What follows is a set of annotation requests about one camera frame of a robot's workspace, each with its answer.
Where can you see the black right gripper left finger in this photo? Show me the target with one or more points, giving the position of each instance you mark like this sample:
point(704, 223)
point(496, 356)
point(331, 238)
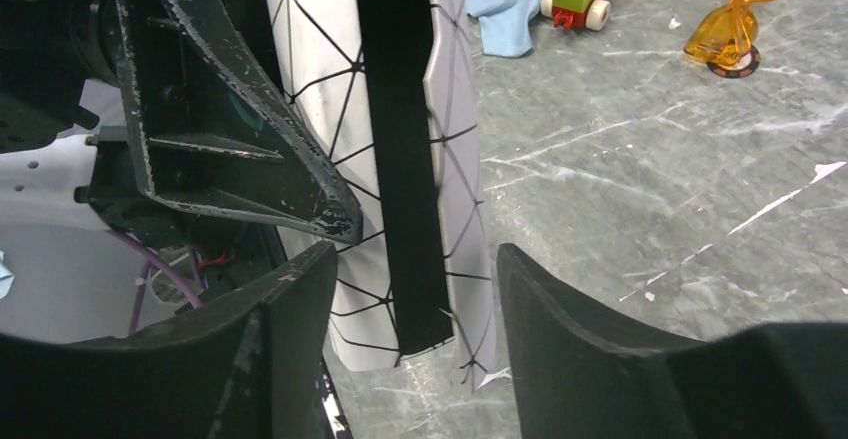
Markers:
point(245, 365)

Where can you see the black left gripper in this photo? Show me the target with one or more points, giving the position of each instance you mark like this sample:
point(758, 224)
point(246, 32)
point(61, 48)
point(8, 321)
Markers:
point(212, 155)

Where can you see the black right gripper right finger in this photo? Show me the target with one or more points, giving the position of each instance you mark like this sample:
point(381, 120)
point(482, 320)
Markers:
point(584, 370)

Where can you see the white geometric glasses case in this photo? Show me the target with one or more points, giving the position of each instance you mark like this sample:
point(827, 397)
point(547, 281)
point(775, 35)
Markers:
point(386, 87)

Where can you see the light blue cleaning cloth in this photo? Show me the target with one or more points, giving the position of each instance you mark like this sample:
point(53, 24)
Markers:
point(504, 25)

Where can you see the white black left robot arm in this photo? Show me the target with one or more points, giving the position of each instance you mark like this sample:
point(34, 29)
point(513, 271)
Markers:
point(36, 184)

